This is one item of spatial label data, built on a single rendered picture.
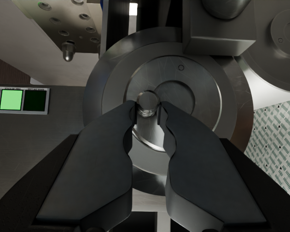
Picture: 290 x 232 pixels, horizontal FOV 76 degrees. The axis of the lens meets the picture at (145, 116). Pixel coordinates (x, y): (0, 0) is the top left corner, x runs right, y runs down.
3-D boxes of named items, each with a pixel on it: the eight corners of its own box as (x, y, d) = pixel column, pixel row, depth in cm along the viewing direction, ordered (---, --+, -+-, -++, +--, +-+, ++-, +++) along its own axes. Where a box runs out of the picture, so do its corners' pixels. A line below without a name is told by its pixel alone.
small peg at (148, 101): (163, 108, 11) (140, 115, 11) (158, 114, 14) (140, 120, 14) (155, 86, 11) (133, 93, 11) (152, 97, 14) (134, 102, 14)
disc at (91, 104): (252, 30, 17) (257, 200, 15) (248, 33, 18) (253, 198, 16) (89, 20, 17) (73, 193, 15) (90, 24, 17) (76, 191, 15)
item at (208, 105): (236, 135, 14) (139, 165, 13) (224, 136, 16) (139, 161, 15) (204, 43, 15) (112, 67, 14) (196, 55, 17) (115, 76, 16)
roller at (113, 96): (236, 44, 16) (239, 179, 15) (177, 102, 42) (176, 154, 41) (106, 37, 16) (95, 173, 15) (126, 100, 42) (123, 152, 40)
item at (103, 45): (115, -114, 19) (105, 55, 17) (128, 25, 43) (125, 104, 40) (110, -115, 19) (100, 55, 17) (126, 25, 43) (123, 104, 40)
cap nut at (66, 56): (73, 42, 49) (72, 58, 48) (78, 49, 52) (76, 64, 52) (59, 42, 49) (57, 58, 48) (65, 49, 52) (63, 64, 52)
